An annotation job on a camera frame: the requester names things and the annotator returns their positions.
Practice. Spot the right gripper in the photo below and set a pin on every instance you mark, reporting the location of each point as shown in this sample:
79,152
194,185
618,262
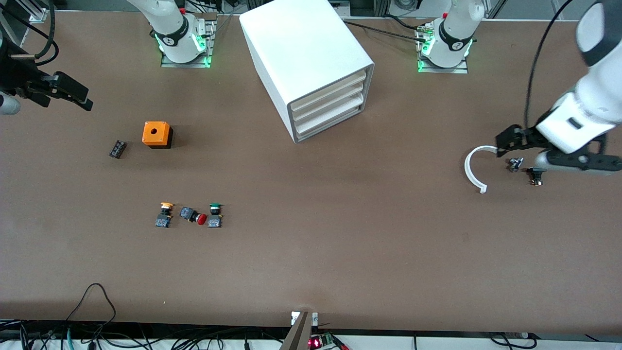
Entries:
15,74

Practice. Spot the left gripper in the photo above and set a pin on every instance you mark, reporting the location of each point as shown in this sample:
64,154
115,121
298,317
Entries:
528,135

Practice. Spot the red push button switch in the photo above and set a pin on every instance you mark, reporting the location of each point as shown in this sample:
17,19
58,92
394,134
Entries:
189,214

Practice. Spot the white cabinet drawer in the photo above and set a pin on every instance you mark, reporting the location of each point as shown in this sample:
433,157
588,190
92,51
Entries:
340,86
340,96
350,102
340,115

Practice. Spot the green push button switch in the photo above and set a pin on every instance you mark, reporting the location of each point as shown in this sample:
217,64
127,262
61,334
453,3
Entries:
215,222

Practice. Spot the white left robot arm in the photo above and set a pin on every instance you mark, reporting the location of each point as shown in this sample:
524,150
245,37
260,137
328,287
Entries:
454,29

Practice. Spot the white drawer cabinet shell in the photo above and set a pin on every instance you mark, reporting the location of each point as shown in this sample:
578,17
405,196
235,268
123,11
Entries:
301,43

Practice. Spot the small black silver component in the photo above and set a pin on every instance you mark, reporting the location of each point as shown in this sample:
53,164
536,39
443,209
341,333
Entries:
515,165

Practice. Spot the white curved plastic arc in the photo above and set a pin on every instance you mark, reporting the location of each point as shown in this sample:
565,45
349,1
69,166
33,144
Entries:
467,167

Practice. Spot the small black terminal block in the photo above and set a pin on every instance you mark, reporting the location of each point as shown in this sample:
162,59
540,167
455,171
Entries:
117,149

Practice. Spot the orange box with hole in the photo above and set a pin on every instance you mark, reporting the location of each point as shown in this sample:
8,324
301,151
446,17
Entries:
155,132

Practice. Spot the white mounting clip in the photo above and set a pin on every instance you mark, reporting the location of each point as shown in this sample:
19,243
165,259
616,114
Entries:
315,318

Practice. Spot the circuit board with red light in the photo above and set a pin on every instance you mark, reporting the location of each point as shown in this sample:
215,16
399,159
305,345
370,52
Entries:
324,340

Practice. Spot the black switch component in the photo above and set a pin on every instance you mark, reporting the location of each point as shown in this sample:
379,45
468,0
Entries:
537,177

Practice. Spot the aluminium frame profile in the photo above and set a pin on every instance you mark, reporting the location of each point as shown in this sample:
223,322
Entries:
36,14

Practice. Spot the yellow push button switch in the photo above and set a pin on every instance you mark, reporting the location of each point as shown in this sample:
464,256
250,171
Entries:
164,221

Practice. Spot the grey metal post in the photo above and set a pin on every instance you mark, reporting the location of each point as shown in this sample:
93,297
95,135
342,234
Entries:
299,335

